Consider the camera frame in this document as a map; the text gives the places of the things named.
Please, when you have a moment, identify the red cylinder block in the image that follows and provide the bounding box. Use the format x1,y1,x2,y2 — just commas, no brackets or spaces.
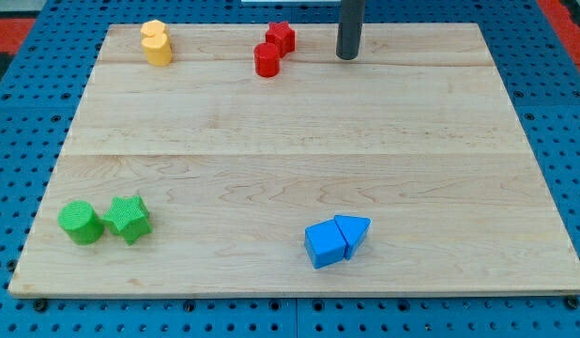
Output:
253,42,280,78

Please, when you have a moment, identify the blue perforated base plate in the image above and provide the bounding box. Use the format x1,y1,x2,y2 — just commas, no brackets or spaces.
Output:
0,0,580,337

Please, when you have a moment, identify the yellow hexagon block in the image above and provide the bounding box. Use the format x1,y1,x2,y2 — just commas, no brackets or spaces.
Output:
140,20,168,38

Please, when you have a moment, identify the red star block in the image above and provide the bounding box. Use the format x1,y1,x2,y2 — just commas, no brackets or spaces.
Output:
265,21,296,58

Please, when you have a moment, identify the yellow heart block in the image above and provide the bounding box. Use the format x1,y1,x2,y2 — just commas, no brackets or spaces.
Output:
141,33,173,67

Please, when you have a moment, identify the blue triangle block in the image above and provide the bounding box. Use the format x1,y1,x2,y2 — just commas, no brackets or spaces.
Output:
333,215,371,260

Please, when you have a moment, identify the green cylinder block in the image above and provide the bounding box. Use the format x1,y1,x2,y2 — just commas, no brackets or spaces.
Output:
57,200,104,245

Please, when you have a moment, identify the green star block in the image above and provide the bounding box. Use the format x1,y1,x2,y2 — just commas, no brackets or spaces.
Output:
101,195,152,245

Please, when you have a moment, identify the wooden board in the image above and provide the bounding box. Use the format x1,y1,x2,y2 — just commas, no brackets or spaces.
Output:
8,23,580,299

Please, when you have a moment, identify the blue cube block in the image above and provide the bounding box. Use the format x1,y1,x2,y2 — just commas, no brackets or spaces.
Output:
304,220,346,269

